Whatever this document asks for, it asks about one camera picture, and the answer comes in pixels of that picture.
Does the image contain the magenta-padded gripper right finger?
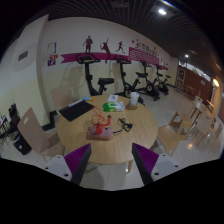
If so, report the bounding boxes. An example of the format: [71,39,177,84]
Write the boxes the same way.
[131,142,182,186]

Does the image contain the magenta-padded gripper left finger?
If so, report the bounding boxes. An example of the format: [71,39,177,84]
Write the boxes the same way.
[42,143,92,186]

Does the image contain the red charger block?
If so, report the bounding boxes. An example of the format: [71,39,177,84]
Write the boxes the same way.
[95,123,104,135]

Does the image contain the light wooden chair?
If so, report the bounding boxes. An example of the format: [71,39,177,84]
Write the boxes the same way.
[156,124,183,156]

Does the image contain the pink power strip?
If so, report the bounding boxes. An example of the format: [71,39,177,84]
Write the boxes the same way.
[86,125,115,141]

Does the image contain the black flat mat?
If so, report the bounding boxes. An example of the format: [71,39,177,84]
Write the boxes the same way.
[58,99,95,122]

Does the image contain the brown round coaster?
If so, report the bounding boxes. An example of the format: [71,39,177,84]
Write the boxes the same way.
[125,103,138,111]

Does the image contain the black bag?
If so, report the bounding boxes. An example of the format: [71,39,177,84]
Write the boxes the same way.
[12,131,33,156]

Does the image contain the green wet wipes pack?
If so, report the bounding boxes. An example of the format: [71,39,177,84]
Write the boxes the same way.
[102,101,126,113]

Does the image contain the white cup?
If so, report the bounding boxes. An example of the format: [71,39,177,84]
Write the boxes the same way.
[129,91,140,107]

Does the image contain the small white box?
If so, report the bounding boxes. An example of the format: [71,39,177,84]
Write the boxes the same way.
[106,94,120,103]

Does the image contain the group of wooden tables and chairs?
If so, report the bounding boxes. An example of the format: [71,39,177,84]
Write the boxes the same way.
[184,94,224,148]

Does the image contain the black exercise bike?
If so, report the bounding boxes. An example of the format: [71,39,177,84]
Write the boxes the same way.
[138,59,162,102]
[153,63,172,97]
[75,52,115,98]
[113,54,149,105]

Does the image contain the black power cable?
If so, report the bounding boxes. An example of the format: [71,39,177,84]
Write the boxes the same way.
[112,117,134,135]

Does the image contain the red charging cable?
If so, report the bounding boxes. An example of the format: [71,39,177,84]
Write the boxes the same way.
[91,105,113,134]

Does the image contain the beige chair with handle hole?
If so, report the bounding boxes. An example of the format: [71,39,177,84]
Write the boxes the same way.
[16,107,66,158]

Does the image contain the purple and red wall poster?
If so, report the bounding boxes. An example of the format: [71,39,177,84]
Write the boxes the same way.
[46,54,60,67]

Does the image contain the magenta sports wall decal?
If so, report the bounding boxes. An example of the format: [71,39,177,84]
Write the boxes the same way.
[59,34,169,71]

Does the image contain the white wall poster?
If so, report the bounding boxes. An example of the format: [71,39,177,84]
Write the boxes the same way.
[47,42,58,55]

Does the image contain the grey wall sign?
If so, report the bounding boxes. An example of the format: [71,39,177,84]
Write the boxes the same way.
[17,50,29,62]

